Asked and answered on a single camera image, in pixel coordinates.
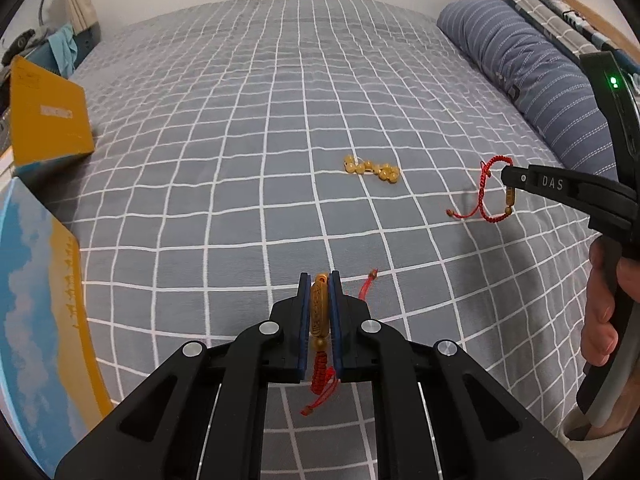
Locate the red cord bracelet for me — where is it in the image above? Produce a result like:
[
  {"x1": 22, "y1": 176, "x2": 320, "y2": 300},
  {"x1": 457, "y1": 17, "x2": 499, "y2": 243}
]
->
[
  {"x1": 299, "y1": 268, "x2": 380, "y2": 417},
  {"x1": 446, "y1": 155, "x2": 516, "y2": 224}
]

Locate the white blue cardboard jewelry box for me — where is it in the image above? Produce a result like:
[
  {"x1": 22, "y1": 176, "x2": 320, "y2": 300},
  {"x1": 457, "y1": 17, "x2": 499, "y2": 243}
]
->
[{"x1": 0, "y1": 54, "x2": 115, "y2": 478}]

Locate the person's right hand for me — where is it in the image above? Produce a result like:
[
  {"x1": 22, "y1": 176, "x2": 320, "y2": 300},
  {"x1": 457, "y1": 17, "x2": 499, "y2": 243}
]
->
[{"x1": 580, "y1": 237, "x2": 639, "y2": 366}]

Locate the blue striped pillow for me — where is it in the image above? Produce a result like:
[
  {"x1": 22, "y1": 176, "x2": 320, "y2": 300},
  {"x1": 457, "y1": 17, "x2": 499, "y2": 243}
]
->
[{"x1": 437, "y1": 0, "x2": 617, "y2": 180}]

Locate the grey checked bed sheet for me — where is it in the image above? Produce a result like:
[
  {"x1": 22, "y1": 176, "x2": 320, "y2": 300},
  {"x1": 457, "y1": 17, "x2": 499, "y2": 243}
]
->
[{"x1": 39, "y1": 0, "x2": 616, "y2": 474}]

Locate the grey checked folded quilt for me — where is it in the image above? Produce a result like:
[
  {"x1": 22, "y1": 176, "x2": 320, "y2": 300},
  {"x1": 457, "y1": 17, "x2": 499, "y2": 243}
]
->
[{"x1": 506, "y1": 0, "x2": 639, "y2": 96}]

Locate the wooden headboard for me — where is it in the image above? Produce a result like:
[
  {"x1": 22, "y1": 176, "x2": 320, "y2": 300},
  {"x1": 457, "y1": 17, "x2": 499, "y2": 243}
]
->
[{"x1": 564, "y1": 0, "x2": 639, "y2": 62}]

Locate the teal cloth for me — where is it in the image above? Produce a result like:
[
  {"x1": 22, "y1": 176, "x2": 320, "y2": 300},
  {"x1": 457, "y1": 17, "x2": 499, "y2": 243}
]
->
[{"x1": 47, "y1": 23, "x2": 78, "y2": 78}]

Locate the teal storage box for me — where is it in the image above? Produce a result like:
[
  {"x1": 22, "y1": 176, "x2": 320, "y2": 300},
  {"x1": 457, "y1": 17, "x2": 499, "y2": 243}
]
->
[{"x1": 25, "y1": 25, "x2": 102, "y2": 77}]

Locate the yellow amber bead bracelet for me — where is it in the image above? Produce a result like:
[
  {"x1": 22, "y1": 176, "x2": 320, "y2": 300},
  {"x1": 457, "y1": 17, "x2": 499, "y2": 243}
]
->
[{"x1": 342, "y1": 154, "x2": 403, "y2": 184}]

